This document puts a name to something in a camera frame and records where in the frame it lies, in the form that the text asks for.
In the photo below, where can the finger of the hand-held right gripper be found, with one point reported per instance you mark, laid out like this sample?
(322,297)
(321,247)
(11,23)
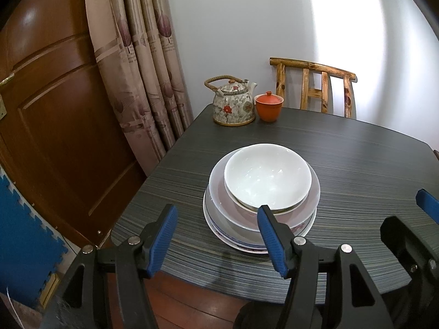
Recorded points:
(404,240)
(428,204)

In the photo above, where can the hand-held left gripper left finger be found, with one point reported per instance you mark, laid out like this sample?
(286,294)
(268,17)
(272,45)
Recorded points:
(161,240)

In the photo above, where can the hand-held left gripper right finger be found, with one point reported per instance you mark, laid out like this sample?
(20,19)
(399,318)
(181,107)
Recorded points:
(271,236)

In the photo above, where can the large white floral plate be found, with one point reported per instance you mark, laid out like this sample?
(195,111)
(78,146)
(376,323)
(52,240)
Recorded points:
(253,250)

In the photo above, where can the medium white pink-flower plate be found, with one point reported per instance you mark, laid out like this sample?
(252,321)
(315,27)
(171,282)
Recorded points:
(233,239)

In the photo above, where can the small grey-patterned white bowl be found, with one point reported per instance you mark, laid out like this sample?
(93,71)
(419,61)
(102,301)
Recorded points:
(267,178)

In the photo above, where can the large white bowl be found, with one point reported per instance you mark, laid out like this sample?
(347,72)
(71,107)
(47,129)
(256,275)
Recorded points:
(216,192)

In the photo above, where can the orange lidded cup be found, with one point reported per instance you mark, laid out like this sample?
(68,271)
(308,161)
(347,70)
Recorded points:
(267,111)

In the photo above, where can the floral ceramic teapot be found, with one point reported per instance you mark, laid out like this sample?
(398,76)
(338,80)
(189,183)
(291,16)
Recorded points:
(233,109)

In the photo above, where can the blue foam mat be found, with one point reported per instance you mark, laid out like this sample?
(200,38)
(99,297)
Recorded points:
(24,240)

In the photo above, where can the brown wooden door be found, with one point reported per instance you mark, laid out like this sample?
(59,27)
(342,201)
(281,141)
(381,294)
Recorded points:
(61,126)

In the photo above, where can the beige patterned curtain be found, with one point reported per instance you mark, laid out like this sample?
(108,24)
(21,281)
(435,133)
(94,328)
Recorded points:
(137,75)

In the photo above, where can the wooden chair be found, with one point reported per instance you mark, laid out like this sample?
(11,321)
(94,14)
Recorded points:
(310,65)

